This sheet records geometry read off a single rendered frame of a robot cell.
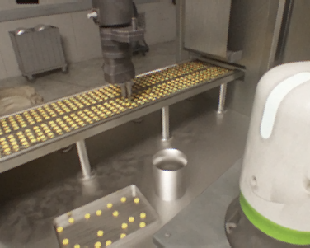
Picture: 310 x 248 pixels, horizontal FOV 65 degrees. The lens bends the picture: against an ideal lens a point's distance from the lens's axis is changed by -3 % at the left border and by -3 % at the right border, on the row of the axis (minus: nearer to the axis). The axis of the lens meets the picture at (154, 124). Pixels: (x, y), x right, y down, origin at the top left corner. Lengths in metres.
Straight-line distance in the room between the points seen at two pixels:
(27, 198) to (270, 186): 0.56
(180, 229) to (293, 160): 0.21
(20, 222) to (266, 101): 0.56
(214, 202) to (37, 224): 0.38
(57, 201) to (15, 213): 0.09
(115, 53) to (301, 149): 0.47
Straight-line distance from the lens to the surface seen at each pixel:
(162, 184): 0.57
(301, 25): 0.87
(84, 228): 0.58
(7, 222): 0.66
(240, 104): 0.96
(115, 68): 0.63
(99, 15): 0.60
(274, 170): 0.28
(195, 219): 0.42
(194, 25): 0.94
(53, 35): 3.93
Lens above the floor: 1.25
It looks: 31 degrees down
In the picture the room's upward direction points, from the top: 2 degrees counter-clockwise
